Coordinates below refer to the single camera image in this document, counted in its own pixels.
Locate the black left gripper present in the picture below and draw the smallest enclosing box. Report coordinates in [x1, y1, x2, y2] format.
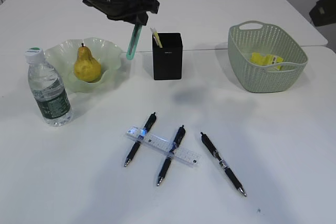
[82, 0, 160, 26]

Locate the green utility knife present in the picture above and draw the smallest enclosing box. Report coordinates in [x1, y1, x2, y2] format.
[126, 23, 142, 60]

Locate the yellow utility knife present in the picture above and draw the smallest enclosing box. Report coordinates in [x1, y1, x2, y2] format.
[150, 27, 163, 48]

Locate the yellow pear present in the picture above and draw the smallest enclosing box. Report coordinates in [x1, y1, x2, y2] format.
[73, 43, 101, 82]

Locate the black pen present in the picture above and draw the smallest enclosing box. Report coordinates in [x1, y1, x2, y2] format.
[124, 112, 156, 167]
[200, 132, 247, 197]
[156, 125, 185, 186]

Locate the clear plastic water bottle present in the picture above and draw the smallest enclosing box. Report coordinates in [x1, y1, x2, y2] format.
[24, 47, 73, 127]

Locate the yellow white waste paper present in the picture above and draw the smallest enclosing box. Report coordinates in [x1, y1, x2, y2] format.
[249, 52, 284, 71]

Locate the transparent plastic ruler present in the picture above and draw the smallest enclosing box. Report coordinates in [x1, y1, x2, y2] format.
[125, 126, 201, 166]

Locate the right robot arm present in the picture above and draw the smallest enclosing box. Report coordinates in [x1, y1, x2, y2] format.
[309, 0, 335, 27]

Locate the black square pen holder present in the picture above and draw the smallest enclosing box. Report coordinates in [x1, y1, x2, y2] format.
[152, 33, 183, 80]

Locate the pale green wavy glass plate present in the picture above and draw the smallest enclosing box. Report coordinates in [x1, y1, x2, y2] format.
[45, 37, 122, 93]

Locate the green woven plastic basket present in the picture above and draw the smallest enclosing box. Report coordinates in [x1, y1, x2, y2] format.
[228, 20, 308, 93]

